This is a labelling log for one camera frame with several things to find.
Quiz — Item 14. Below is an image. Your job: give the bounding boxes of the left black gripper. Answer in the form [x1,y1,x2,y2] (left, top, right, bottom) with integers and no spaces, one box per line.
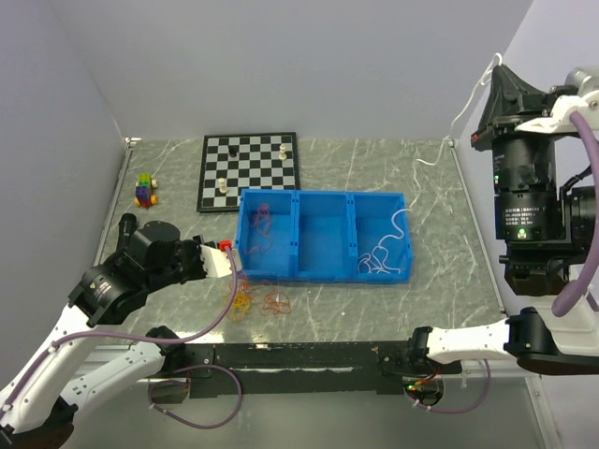
[147,233,217,291]

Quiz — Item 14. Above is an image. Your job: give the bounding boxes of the red cable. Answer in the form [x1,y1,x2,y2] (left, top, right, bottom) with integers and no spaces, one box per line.
[245,202,275,256]

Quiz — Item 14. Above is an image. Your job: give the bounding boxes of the orange cable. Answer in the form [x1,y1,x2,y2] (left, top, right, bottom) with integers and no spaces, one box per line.
[226,275,293,317]

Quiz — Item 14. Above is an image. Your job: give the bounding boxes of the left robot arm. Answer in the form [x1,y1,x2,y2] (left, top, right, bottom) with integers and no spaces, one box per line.
[1,221,212,448]

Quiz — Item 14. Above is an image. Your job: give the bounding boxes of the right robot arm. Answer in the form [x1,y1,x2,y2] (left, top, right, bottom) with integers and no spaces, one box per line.
[404,65,598,376]

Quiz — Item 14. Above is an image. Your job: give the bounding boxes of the black microphone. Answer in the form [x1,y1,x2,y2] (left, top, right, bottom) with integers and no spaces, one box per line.
[116,212,139,252]

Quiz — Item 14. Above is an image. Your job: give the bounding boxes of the colourful toy block car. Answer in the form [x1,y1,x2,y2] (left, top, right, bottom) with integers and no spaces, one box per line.
[134,173,158,209]

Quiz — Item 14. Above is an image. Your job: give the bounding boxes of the white chess pawn near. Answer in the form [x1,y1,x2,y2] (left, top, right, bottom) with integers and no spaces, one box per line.
[218,178,228,195]

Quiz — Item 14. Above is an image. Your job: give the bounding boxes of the black and white chessboard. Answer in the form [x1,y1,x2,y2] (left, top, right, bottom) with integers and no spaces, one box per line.
[197,132,300,213]

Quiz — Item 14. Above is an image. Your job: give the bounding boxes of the blue plastic three-compartment bin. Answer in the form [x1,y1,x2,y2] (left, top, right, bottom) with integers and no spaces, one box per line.
[235,190,413,284]

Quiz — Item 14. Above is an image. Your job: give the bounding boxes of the white chess piece far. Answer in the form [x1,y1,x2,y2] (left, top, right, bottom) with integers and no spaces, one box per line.
[279,144,287,161]

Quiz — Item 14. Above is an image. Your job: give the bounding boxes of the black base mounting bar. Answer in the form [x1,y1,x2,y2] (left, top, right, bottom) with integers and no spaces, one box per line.
[127,340,464,399]

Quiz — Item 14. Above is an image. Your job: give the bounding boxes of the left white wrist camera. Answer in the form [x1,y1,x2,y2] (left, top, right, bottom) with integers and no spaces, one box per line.
[193,236,242,279]

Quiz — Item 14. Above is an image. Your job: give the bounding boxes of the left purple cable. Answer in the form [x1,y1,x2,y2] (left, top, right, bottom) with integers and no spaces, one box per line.
[0,247,244,427]

